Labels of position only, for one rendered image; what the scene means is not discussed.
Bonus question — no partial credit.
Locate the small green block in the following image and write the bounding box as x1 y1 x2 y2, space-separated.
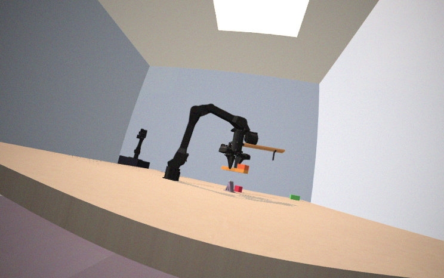
289 194 300 201

